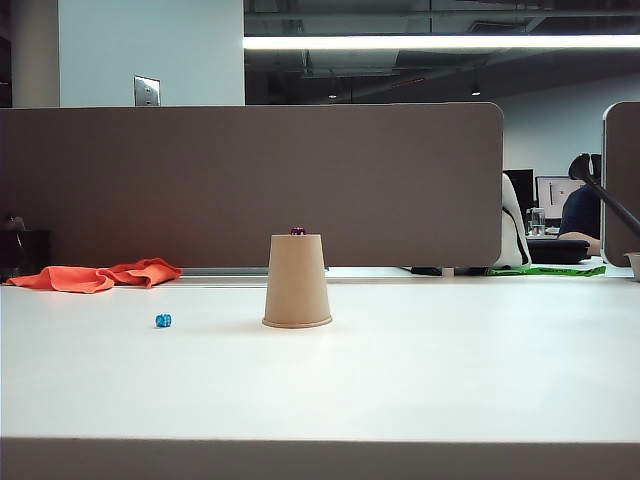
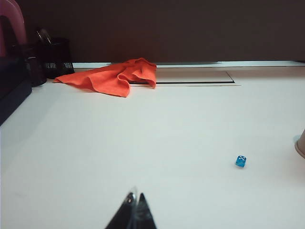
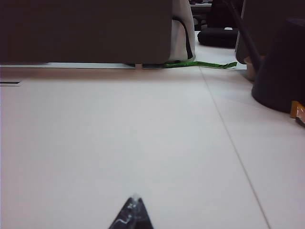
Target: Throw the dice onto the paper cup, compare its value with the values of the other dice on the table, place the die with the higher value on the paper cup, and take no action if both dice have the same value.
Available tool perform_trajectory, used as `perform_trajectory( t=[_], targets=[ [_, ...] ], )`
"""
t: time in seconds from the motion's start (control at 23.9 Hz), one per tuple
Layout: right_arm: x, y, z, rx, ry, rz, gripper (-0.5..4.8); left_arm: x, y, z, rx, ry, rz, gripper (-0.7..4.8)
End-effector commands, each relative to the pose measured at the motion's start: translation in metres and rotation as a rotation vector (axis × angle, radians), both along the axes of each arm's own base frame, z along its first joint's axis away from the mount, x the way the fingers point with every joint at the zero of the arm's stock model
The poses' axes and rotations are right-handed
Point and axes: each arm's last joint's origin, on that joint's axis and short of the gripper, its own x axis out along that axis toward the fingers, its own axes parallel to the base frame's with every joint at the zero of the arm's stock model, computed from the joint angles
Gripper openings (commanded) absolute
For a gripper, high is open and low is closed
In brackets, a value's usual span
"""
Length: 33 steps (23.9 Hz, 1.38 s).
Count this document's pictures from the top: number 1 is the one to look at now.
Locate brown foreground panel edge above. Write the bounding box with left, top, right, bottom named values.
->
left=0, top=437, right=640, bottom=480

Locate long ceiling light strip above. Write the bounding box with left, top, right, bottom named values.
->
left=243, top=33, right=640, bottom=50

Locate brown paper cup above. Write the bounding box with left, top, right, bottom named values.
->
left=261, top=233, right=334, bottom=330

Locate white chair back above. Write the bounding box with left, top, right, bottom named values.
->
left=498, top=172, right=533, bottom=269

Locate green tape strip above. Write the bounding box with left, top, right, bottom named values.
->
left=487, top=264, right=607, bottom=278

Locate brown divider with white edge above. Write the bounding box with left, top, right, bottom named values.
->
left=601, top=101, right=640, bottom=268

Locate black diagonal rod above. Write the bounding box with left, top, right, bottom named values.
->
left=574, top=159, right=640, bottom=229

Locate seated person in dark shirt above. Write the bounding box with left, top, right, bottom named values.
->
left=558, top=152, right=604, bottom=257

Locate clear water bottle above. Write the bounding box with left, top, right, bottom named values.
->
left=525, top=205, right=548, bottom=237

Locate black flat case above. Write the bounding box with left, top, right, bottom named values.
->
left=525, top=237, right=593, bottom=265

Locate large brown desk divider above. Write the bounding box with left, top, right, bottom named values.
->
left=0, top=102, right=505, bottom=269

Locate metal wall switch plate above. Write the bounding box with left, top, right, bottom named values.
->
left=133, top=74, right=162, bottom=107

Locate orange cloth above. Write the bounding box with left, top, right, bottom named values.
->
left=4, top=257, right=184, bottom=294

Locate computer monitor with grey frame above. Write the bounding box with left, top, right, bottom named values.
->
left=535, top=175, right=587, bottom=220

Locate black computer monitor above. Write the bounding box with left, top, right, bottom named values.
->
left=503, top=168, right=536, bottom=217

